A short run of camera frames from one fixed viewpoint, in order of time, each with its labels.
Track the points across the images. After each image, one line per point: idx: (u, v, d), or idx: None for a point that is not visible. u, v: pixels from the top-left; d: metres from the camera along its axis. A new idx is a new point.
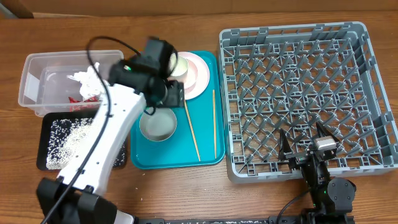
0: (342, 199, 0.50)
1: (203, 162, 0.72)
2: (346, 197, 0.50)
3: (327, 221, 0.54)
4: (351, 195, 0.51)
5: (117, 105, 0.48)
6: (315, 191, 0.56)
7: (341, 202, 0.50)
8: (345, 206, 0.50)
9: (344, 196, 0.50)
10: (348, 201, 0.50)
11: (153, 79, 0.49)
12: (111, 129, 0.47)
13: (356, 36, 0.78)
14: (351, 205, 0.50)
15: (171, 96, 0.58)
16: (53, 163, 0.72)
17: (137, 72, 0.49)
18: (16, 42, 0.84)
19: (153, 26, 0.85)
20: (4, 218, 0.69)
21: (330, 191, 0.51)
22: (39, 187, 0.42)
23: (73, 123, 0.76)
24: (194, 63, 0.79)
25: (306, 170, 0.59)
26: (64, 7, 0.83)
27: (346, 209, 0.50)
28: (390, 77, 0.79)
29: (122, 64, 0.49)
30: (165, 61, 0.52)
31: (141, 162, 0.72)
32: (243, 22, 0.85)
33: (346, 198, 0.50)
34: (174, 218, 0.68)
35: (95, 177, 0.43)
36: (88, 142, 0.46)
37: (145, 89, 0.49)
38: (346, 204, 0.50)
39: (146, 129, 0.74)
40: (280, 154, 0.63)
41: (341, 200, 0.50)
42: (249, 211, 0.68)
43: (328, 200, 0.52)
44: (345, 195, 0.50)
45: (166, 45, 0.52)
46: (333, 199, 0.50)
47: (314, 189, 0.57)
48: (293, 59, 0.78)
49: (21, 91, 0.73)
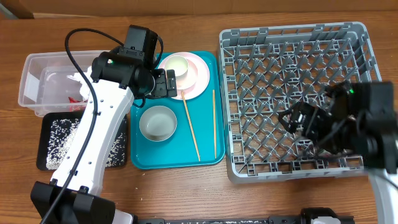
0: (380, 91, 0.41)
1: (203, 162, 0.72)
2: (387, 93, 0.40)
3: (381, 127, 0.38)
4: (392, 103, 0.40)
5: (103, 102, 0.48)
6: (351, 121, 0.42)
7: (379, 91, 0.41)
8: (380, 89, 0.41)
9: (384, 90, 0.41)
10: (392, 102, 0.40)
11: (138, 70, 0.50)
12: (99, 127, 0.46)
13: (356, 36, 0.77)
14: (384, 87, 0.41)
15: (160, 86, 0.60)
16: (53, 163, 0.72)
17: (120, 63, 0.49)
18: (17, 42, 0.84)
19: (153, 26, 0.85)
20: (4, 218, 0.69)
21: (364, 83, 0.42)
22: (34, 192, 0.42)
23: (73, 123, 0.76)
24: (194, 63, 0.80)
25: (321, 124, 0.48)
26: (64, 7, 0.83)
27: (388, 106, 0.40)
28: (390, 78, 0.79)
29: (104, 58, 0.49)
30: (148, 51, 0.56)
31: (141, 162, 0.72)
32: (243, 22, 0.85)
33: (388, 94, 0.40)
34: (174, 218, 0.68)
35: (89, 177, 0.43)
36: (78, 141, 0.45)
37: (132, 82, 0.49)
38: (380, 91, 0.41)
39: (146, 126, 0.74)
40: (306, 130, 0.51)
41: (384, 93, 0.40)
42: (249, 211, 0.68)
43: (366, 96, 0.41)
44: (384, 86, 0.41)
45: (149, 33, 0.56)
46: (370, 86, 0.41)
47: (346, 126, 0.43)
48: (293, 59, 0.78)
49: (21, 91, 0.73)
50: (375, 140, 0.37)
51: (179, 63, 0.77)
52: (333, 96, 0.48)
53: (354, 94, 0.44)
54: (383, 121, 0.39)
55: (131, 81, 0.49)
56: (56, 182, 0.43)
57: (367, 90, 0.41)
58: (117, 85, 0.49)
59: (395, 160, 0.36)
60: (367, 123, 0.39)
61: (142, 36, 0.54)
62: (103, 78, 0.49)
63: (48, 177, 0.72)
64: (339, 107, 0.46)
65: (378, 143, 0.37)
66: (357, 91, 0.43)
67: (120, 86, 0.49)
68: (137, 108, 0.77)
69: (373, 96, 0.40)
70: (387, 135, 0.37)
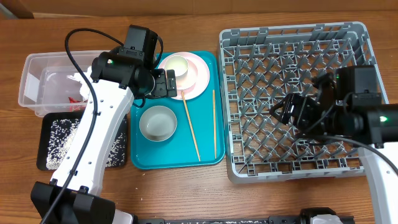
0: (363, 75, 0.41)
1: (203, 162, 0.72)
2: (370, 76, 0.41)
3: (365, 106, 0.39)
4: (374, 84, 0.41)
5: (103, 102, 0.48)
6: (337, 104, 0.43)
7: (362, 75, 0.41)
8: (363, 73, 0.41)
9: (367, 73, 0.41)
10: (375, 84, 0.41)
11: (138, 70, 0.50)
12: (99, 127, 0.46)
13: (356, 36, 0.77)
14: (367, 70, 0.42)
15: (160, 86, 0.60)
16: (53, 163, 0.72)
17: (120, 63, 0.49)
18: (17, 42, 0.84)
19: (153, 26, 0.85)
20: (4, 218, 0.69)
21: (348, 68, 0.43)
22: (33, 192, 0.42)
23: (73, 124, 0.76)
24: (194, 63, 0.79)
25: (312, 114, 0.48)
26: (64, 7, 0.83)
27: (373, 88, 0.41)
28: (390, 78, 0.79)
29: (104, 58, 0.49)
30: (148, 52, 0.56)
31: (141, 162, 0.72)
32: (243, 22, 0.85)
33: (372, 77, 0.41)
34: (174, 218, 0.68)
35: (89, 177, 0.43)
36: (78, 141, 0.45)
37: (131, 82, 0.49)
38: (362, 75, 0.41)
39: (146, 126, 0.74)
40: (297, 119, 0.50)
41: (366, 75, 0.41)
42: (249, 211, 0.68)
43: (351, 79, 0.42)
44: (367, 69, 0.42)
45: (149, 33, 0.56)
46: (354, 70, 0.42)
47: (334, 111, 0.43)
48: (293, 59, 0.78)
49: (21, 92, 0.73)
50: (360, 117, 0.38)
51: (179, 63, 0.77)
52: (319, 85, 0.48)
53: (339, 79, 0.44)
54: (368, 101, 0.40)
55: (131, 81, 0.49)
56: (56, 182, 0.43)
57: (351, 74, 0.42)
58: (117, 85, 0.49)
59: (380, 133, 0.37)
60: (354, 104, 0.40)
61: (142, 36, 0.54)
62: (103, 78, 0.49)
63: (48, 177, 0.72)
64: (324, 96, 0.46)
65: (364, 121, 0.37)
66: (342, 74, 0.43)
67: (120, 86, 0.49)
68: (137, 108, 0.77)
69: (357, 78, 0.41)
70: (372, 112, 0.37)
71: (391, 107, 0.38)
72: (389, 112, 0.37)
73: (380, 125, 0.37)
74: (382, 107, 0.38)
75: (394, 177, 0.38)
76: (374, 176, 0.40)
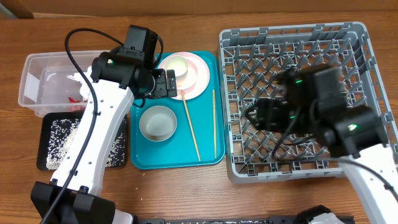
0: (324, 83, 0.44)
1: (203, 162, 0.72)
2: (331, 79, 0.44)
3: (333, 115, 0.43)
4: (335, 86, 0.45)
5: (103, 102, 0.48)
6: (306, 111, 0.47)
7: (322, 80, 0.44)
8: (322, 79, 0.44)
9: (324, 78, 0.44)
10: (336, 84, 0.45)
11: (138, 70, 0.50)
12: (99, 126, 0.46)
13: (356, 37, 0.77)
14: (323, 74, 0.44)
15: (160, 86, 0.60)
16: (53, 163, 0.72)
17: (119, 63, 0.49)
18: (17, 42, 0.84)
19: (153, 26, 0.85)
20: (4, 218, 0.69)
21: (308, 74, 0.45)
22: (33, 192, 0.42)
23: (73, 123, 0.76)
24: (194, 63, 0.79)
25: (281, 114, 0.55)
26: (64, 7, 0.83)
27: (334, 90, 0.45)
28: (390, 78, 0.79)
29: (104, 58, 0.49)
30: (148, 51, 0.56)
31: (141, 162, 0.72)
32: (243, 22, 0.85)
33: (333, 79, 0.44)
34: (174, 218, 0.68)
35: (89, 177, 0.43)
36: (78, 141, 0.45)
37: (132, 82, 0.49)
38: (323, 81, 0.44)
39: (146, 126, 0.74)
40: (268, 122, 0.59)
41: (328, 81, 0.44)
42: (250, 211, 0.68)
43: (313, 86, 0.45)
44: (326, 71, 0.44)
45: (149, 33, 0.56)
46: (316, 76, 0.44)
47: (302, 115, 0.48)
48: (293, 59, 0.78)
49: (21, 91, 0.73)
50: (331, 129, 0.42)
51: (179, 63, 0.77)
52: (284, 83, 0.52)
53: (301, 84, 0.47)
54: (334, 106, 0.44)
55: (131, 80, 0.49)
56: (56, 182, 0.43)
57: (314, 83, 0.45)
58: (117, 85, 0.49)
59: (352, 141, 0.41)
60: (319, 112, 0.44)
61: (142, 36, 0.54)
62: (103, 78, 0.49)
63: (48, 177, 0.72)
64: (289, 94, 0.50)
65: (334, 132, 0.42)
66: (303, 79, 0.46)
67: (120, 86, 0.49)
68: (137, 108, 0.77)
69: (319, 84, 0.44)
70: (339, 124, 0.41)
71: (354, 112, 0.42)
72: (356, 119, 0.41)
73: (351, 134, 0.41)
74: (347, 115, 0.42)
75: (378, 182, 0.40)
76: (360, 185, 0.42)
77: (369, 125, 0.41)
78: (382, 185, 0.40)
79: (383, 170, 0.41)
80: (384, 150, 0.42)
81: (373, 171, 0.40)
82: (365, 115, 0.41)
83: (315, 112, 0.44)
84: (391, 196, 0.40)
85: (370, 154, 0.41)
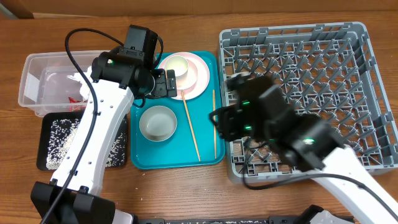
0: (273, 102, 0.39)
1: (203, 162, 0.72)
2: (278, 97, 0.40)
3: (288, 133, 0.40)
4: (283, 102, 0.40)
5: (103, 102, 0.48)
6: (260, 130, 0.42)
7: (270, 100, 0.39)
8: (270, 98, 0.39)
9: (272, 98, 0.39)
10: (283, 100, 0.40)
11: (138, 70, 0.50)
12: (99, 126, 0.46)
13: (356, 37, 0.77)
14: (269, 93, 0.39)
15: (160, 86, 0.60)
16: (53, 163, 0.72)
17: (119, 63, 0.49)
18: (17, 42, 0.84)
19: (153, 26, 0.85)
20: (4, 218, 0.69)
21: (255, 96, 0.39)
22: (34, 192, 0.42)
23: (73, 123, 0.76)
24: (194, 63, 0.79)
25: (232, 124, 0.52)
26: (64, 7, 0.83)
27: (285, 106, 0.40)
28: (390, 78, 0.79)
29: (104, 58, 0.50)
30: (148, 51, 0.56)
31: (141, 162, 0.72)
32: (243, 22, 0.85)
33: (278, 96, 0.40)
34: (174, 218, 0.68)
35: (89, 177, 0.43)
36: (78, 141, 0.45)
37: (132, 82, 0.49)
38: (272, 102, 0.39)
39: (146, 126, 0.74)
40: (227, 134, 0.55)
41: (276, 98, 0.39)
42: (249, 212, 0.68)
43: (266, 107, 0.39)
44: (272, 91, 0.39)
45: (149, 33, 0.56)
46: (263, 97, 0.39)
47: (254, 132, 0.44)
48: (293, 59, 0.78)
49: (21, 91, 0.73)
50: (290, 150, 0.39)
51: (180, 63, 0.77)
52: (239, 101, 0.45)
53: (252, 105, 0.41)
54: (286, 123, 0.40)
55: (131, 81, 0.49)
56: (56, 182, 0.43)
57: (262, 104, 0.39)
58: (117, 85, 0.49)
59: (314, 157, 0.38)
60: (275, 132, 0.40)
61: (142, 36, 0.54)
62: (103, 78, 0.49)
63: (48, 177, 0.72)
64: (250, 113, 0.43)
65: (295, 154, 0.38)
66: (252, 101, 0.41)
67: (120, 86, 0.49)
68: (137, 108, 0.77)
69: (268, 105, 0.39)
70: (298, 143, 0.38)
71: (306, 125, 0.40)
72: (310, 132, 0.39)
73: (310, 149, 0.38)
74: (300, 130, 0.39)
75: (350, 185, 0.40)
76: (336, 190, 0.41)
77: (323, 135, 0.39)
78: (356, 187, 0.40)
79: (351, 171, 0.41)
80: (344, 154, 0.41)
81: (343, 176, 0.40)
82: (317, 127, 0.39)
83: (272, 133, 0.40)
84: (369, 196, 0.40)
85: (333, 162, 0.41)
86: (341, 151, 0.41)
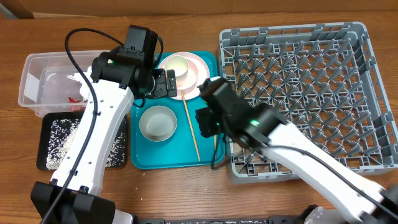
0: (224, 96, 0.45)
1: (203, 162, 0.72)
2: (228, 93, 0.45)
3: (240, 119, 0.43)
4: (234, 94, 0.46)
5: (103, 102, 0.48)
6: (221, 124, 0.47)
7: (221, 95, 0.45)
8: (220, 93, 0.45)
9: (223, 92, 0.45)
10: (234, 94, 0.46)
11: (137, 70, 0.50)
12: (99, 126, 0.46)
13: (356, 37, 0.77)
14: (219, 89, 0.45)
15: (160, 86, 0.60)
16: (53, 163, 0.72)
17: (119, 63, 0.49)
18: (17, 42, 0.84)
19: (153, 26, 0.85)
20: (4, 218, 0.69)
21: (209, 94, 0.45)
22: (34, 192, 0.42)
23: (73, 123, 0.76)
24: (194, 63, 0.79)
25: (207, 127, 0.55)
26: (64, 7, 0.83)
27: (236, 99, 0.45)
28: (390, 78, 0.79)
29: (104, 58, 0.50)
30: (148, 51, 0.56)
31: (141, 162, 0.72)
32: (243, 22, 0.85)
33: (229, 91, 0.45)
34: (174, 218, 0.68)
35: (89, 177, 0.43)
36: (78, 141, 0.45)
37: (131, 82, 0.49)
38: (222, 96, 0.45)
39: (146, 126, 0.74)
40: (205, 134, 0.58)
41: (226, 93, 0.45)
42: (249, 212, 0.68)
43: (218, 102, 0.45)
44: (222, 89, 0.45)
45: (149, 33, 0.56)
46: (214, 94, 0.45)
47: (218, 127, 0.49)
48: (293, 59, 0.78)
49: (21, 91, 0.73)
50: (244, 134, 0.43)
51: (180, 63, 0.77)
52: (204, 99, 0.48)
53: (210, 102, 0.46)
54: (239, 112, 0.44)
55: (131, 81, 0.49)
56: (56, 182, 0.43)
57: (214, 99, 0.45)
58: (117, 85, 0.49)
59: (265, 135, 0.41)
60: (231, 122, 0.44)
61: (142, 36, 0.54)
62: (102, 78, 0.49)
63: (48, 177, 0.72)
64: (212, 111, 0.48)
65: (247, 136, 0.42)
66: (208, 99, 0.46)
67: (120, 86, 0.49)
68: (137, 108, 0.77)
69: (221, 100, 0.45)
70: (249, 127, 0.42)
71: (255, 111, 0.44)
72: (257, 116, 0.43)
73: (259, 130, 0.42)
74: (249, 115, 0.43)
75: (296, 154, 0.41)
76: (287, 163, 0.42)
77: (270, 119, 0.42)
78: (301, 155, 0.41)
79: (295, 142, 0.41)
80: (288, 128, 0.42)
81: (287, 146, 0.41)
82: (265, 112, 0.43)
83: (228, 123, 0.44)
84: (314, 162, 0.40)
85: (280, 137, 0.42)
86: (285, 126, 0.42)
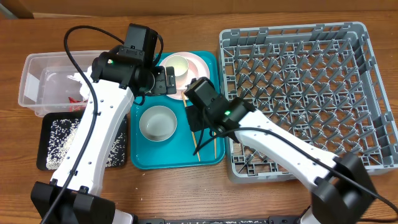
0: (204, 92, 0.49)
1: (203, 162, 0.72)
2: (208, 88, 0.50)
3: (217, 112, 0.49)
4: (212, 89, 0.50)
5: (103, 102, 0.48)
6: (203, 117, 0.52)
7: (201, 91, 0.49)
8: (201, 90, 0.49)
9: (203, 88, 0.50)
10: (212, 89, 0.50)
11: (138, 70, 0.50)
12: (99, 126, 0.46)
13: (356, 37, 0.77)
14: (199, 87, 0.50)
15: (159, 83, 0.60)
16: (53, 163, 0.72)
17: (119, 63, 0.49)
18: (16, 42, 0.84)
19: (153, 26, 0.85)
20: (4, 218, 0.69)
21: (190, 90, 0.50)
22: (34, 192, 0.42)
23: (73, 123, 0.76)
24: (194, 63, 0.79)
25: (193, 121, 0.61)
26: (64, 7, 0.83)
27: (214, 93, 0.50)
28: (390, 78, 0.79)
29: (104, 58, 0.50)
30: (148, 50, 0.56)
31: (141, 162, 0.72)
32: (243, 22, 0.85)
33: (208, 87, 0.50)
34: (174, 218, 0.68)
35: (89, 177, 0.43)
36: (78, 141, 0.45)
37: (132, 81, 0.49)
38: (203, 92, 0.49)
39: (146, 126, 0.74)
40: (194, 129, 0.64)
41: (206, 88, 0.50)
42: (249, 212, 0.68)
43: (199, 98, 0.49)
44: (201, 85, 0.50)
45: (149, 32, 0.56)
46: (195, 91, 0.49)
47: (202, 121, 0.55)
48: (293, 59, 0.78)
49: (21, 91, 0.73)
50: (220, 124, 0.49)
51: (180, 63, 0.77)
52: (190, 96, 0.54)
53: (193, 99, 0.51)
54: (217, 106, 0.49)
55: (132, 80, 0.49)
56: (56, 182, 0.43)
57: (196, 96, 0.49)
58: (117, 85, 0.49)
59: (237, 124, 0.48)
60: (210, 116, 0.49)
61: (142, 35, 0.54)
62: (103, 78, 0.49)
63: (48, 177, 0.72)
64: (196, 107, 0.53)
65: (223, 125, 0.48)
66: (191, 96, 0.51)
67: (120, 86, 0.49)
68: (137, 107, 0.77)
69: (201, 95, 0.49)
70: (224, 118, 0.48)
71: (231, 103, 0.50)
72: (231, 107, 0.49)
73: (232, 120, 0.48)
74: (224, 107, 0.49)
75: (260, 134, 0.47)
76: (254, 142, 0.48)
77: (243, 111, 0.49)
78: (263, 134, 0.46)
79: (260, 124, 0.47)
80: (254, 114, 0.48)
81: (253, 127, 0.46)
82: (239, 104, 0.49)
83: (208, 116, 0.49)
84: (274, 138, 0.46)
85: (246, 121, 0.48)
86: (252, 113, 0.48)
